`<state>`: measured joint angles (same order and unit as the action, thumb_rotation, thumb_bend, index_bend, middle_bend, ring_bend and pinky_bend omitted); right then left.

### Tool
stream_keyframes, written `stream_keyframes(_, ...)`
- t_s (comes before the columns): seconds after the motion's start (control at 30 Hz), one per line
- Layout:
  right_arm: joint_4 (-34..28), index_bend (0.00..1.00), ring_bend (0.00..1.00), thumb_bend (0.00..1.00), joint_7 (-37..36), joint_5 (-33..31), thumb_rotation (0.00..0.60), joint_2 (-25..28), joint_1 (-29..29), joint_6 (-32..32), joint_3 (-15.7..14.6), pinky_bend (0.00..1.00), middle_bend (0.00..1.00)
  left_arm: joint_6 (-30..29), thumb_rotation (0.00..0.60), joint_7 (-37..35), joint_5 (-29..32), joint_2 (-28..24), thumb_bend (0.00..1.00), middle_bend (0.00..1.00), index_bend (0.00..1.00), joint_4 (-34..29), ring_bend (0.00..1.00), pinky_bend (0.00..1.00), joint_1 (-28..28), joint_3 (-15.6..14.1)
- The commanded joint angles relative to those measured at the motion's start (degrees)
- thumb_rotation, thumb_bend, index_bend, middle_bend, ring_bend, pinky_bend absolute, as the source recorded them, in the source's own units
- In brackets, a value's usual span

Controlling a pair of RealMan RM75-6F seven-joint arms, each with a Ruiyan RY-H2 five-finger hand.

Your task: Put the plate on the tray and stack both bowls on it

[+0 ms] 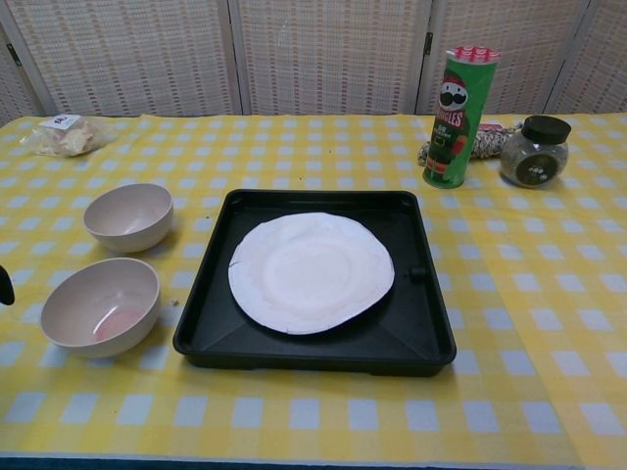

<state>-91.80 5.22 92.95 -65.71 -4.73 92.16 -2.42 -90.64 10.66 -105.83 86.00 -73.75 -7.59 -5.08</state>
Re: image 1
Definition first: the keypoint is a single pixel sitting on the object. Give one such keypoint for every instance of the yellow checkered tablecloth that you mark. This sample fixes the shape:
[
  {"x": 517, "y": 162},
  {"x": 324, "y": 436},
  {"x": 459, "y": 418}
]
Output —
[{"x": 313, "y": 416}]

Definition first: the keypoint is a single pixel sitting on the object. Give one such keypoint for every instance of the clear bag of snacks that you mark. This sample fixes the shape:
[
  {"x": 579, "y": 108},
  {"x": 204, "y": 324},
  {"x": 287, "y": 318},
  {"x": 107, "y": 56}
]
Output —
[{"x": 68, "y": 139}]

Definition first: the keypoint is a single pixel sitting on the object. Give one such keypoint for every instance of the black square plastic tray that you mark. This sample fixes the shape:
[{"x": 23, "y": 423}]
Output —
[{"x": 313, "y": 352}]

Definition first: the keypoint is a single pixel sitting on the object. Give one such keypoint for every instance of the green Pringles can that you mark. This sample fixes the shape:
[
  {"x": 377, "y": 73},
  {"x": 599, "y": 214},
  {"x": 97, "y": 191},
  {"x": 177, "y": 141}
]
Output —
[{"x": 453, "y": 147}]

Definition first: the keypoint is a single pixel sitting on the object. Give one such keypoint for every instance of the plain beige bowl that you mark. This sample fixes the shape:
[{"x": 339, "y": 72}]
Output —
[{"x": 127, "y": 215}]

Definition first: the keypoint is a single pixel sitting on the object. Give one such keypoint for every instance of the glass spice jar black lid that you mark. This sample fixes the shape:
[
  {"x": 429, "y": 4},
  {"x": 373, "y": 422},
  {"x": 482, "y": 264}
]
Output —
[{"x": 534, "y": 161}]

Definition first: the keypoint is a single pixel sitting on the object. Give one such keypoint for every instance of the beige bowl with pink stain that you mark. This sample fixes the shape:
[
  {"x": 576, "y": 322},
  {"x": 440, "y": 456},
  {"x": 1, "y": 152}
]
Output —
[{"x": 88, "y": 303}]

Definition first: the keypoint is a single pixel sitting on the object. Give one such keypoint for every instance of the woven folding screen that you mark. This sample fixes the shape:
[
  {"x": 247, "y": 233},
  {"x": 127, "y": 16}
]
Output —
[{"x": 147, "y": 59}]

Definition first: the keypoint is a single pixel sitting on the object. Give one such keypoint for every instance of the red picture card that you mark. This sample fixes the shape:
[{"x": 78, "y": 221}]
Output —
[{"x": 491, "y": 126}]

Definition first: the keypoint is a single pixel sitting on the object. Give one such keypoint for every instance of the white paper plate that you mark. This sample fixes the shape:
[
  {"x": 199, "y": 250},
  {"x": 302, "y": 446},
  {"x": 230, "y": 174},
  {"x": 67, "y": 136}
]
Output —
[{"x": 313, "y": 274}]

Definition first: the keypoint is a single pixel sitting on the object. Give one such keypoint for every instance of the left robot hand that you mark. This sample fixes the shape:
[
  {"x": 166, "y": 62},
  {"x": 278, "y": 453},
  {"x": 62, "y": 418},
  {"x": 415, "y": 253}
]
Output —
[{"x": 6, "y": 289}]

